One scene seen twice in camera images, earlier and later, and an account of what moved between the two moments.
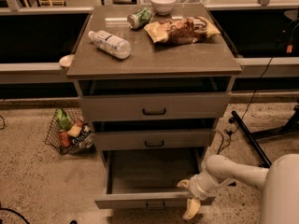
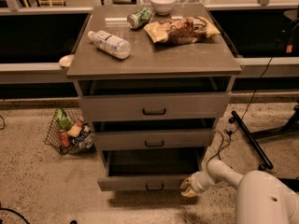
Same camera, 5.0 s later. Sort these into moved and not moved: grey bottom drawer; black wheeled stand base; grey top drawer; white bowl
Moved: grey bottom drawer
Not moved: white bowl; black wheeled stand base; grey top drawer
